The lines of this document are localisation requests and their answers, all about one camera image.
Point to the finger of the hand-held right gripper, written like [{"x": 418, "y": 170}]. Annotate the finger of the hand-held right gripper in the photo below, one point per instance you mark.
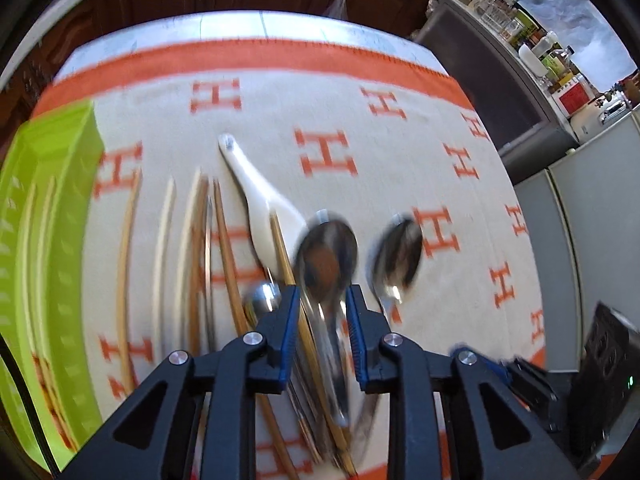
[{"x": 530, "y": 390}]

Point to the green plastic utensil tray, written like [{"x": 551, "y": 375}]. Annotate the green plastic utensil tray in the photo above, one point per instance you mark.
[{"x": 75, "y": 260}]

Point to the medium metal spoon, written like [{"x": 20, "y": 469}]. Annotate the medium metal spoon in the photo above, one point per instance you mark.
[{"x": 400, "y": 255}]

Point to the clear glass container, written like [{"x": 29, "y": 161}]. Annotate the clear glass container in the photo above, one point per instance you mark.
[{"x": 497, "y": 7}]

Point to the red label box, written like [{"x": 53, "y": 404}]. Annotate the red label box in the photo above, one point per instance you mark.
[{"x": 575, "y": 97}]

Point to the large metal spoon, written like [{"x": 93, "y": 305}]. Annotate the large metal spoon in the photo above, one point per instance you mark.
[{"x": 325, "y": 245}]

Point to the grey metal appliance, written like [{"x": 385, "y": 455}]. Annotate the grey metal appliance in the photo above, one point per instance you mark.
[{"x": 490, "y": 70}]

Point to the row of condiment bottles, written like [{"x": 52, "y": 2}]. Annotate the row of condiment bottles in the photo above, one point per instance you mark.
[{"x": 545, "y": 50}]

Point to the clear plastic bag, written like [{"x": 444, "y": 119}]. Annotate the clear plastic bag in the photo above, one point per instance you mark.
[{"x": 339, "y": 6}]

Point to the white refrigerator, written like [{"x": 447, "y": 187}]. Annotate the white refrigerator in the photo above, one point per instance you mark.
[{"x": 590, "y": 210}]

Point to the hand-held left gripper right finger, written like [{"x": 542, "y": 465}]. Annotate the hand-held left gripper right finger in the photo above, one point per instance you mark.
[{"x": 357, "y": 335}]

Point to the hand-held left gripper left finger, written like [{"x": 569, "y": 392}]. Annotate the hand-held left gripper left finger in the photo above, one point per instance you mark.
[{"x": 290, "y": 325}]

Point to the white ceramic soup spoon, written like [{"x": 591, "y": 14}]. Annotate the white ceramic soup spoon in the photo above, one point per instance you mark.
[{"x": 255, "y": 195}]

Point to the orange and beige printed blanket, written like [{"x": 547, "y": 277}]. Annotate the orange and beige printed blanket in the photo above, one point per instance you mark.
[{"x": 300, "y": 90}]

